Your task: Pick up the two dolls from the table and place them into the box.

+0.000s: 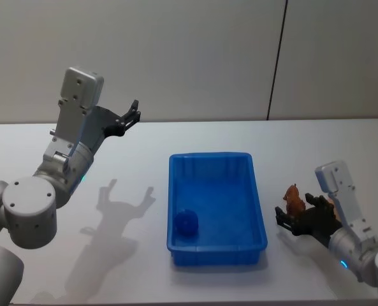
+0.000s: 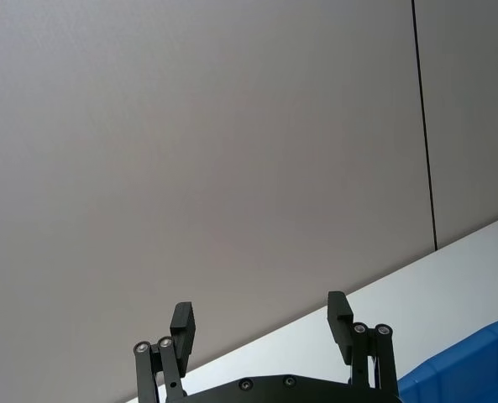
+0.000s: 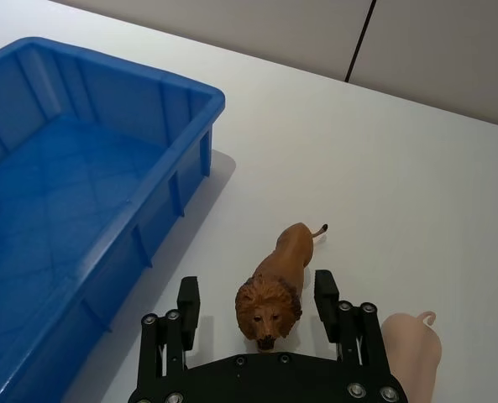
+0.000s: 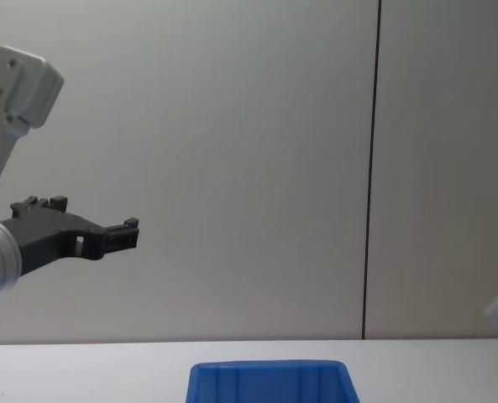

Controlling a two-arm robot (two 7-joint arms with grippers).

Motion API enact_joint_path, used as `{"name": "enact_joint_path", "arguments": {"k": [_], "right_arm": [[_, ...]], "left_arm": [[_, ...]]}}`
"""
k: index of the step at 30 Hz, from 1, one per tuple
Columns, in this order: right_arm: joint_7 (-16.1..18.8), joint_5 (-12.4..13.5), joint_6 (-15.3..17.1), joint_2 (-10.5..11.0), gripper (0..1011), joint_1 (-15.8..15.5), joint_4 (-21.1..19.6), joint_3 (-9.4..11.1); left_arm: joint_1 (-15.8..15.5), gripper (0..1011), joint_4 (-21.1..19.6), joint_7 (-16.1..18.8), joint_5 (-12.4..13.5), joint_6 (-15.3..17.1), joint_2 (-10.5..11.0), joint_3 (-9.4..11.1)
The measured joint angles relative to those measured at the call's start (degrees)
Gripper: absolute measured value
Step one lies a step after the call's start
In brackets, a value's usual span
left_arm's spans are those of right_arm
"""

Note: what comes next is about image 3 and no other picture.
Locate pink pig toy figure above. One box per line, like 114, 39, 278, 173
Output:
380, 310, 443, 403

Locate brown lion toy figure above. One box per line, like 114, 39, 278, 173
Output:
234, 222, 330, 353

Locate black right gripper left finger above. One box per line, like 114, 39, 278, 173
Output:
136, 275, 202, 380

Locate blue plastic bin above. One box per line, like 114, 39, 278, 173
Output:
0, 36, 227, 403

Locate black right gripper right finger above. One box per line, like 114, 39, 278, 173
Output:
313, 269, 391, 372

